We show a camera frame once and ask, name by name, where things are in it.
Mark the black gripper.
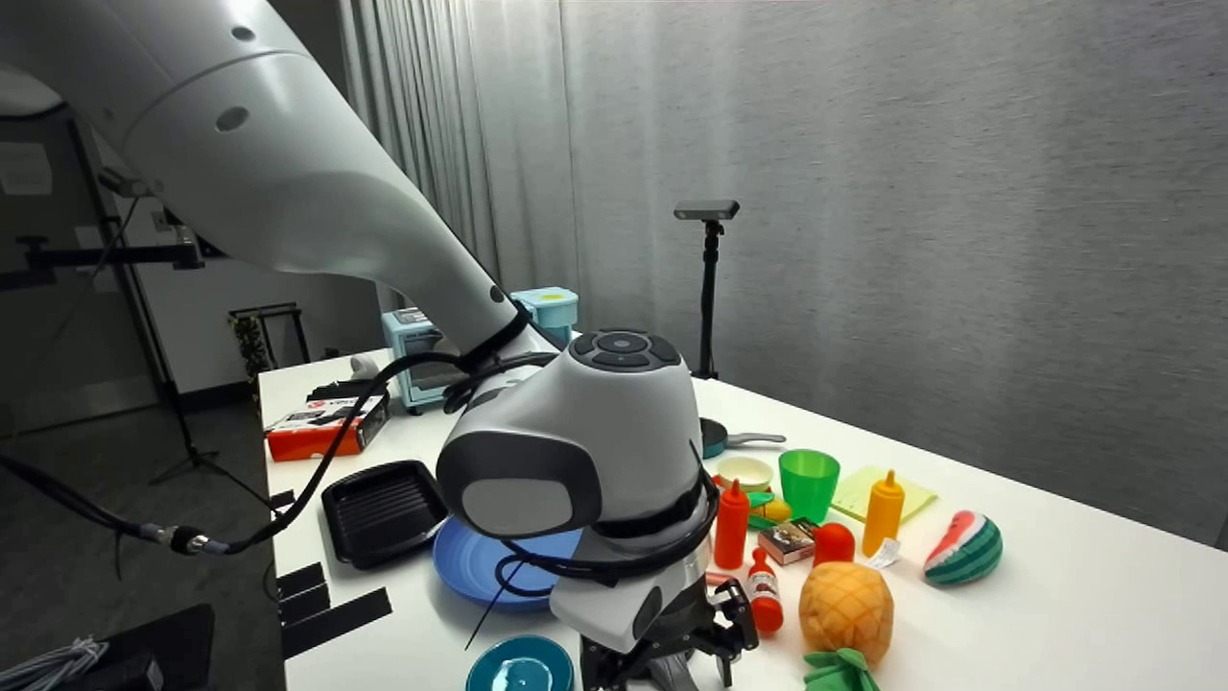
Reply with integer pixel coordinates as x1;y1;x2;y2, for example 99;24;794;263
578;572;767;691

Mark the small red ketchup bottle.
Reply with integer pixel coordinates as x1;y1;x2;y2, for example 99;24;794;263
744;545;786;640

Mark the tall red ketchup bottle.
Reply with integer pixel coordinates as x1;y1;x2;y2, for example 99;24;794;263
709;475;757;576

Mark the blue plate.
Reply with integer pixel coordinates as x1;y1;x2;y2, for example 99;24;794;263
429;512;592;614

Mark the orange plush ball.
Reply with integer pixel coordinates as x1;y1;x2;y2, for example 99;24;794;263
794;556;896;670

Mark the pale yellow bowl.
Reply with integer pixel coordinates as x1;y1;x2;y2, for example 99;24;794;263
712;448;778;492

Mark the red toy tomato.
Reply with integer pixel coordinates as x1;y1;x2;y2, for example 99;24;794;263
810;517;860;569

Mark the green plastic cup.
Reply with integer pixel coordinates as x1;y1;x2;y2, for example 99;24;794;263
773;445;845;530

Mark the yellow mustard bottle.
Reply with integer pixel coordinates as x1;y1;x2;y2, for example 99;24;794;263
860;464;908;562

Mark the black square tray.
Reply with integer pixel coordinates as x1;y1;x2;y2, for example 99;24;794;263
318;458;454;572

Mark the yellow green mat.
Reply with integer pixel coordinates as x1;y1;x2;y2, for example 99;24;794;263
830;462;938;530

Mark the long black tape strip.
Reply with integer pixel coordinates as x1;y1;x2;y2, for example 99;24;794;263
277;583;393;665

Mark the toy watermelon slice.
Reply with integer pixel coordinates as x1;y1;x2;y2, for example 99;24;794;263
922;508;1010;595

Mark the square black tape piece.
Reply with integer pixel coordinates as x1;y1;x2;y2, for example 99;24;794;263
272;562;333;605

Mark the teal storage box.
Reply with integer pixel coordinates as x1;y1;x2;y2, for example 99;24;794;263
377;304;450;413
505;285;584;354

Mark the red flat box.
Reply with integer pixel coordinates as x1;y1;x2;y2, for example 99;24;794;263
262;393;392;464

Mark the black metal chair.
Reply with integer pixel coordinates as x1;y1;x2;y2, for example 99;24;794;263
225;298;315;382

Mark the black pot with grey handle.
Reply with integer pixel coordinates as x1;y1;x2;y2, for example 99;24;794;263
699;413;791;464

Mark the camera on black tripod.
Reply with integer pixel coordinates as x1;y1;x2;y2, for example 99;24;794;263
670;196;744;382

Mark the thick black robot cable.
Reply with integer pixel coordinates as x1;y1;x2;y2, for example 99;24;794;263
0;343;555;562

